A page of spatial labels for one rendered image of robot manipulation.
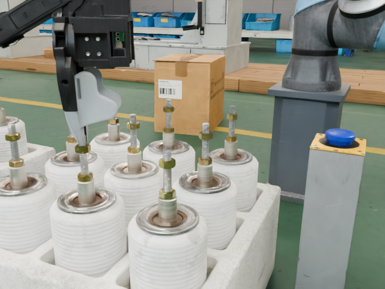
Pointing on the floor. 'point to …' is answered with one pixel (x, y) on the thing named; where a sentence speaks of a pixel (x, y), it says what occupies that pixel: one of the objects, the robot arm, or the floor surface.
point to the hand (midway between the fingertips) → (77, 133)
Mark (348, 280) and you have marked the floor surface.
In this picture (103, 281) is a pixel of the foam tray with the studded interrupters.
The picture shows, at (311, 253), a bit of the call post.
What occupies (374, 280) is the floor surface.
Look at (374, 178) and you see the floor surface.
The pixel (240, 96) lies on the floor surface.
